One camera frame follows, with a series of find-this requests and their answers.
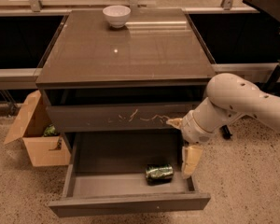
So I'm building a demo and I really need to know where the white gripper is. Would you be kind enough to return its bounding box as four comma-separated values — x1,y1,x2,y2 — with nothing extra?
166,110,214,179

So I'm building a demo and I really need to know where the crushed green soda can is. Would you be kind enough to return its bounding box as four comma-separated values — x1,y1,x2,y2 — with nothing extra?
146,164,174,183

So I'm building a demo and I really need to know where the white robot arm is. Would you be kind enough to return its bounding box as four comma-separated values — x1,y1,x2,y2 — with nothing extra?
167,73,280,179

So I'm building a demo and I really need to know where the closed grey top drawer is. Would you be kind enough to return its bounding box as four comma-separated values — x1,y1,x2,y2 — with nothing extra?
47,103,198,133

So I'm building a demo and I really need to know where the open grey middle drawer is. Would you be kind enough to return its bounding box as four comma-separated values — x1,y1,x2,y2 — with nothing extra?
49,129,210,217

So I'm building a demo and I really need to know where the grey drawer cabinet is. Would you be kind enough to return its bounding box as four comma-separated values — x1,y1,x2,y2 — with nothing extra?
35,8,218,147

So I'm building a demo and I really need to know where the green item in box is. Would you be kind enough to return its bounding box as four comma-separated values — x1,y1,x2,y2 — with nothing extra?
43,124,58,137

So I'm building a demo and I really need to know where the white ceramic bowl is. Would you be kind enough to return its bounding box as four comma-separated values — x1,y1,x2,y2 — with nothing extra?
103,6,131,28

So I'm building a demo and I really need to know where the open cardboard box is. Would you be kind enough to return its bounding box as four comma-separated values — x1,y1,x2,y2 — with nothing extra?
4,91,71,167

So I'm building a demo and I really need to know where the black table with legs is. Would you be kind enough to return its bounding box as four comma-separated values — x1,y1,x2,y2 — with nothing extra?
207,0,280,133

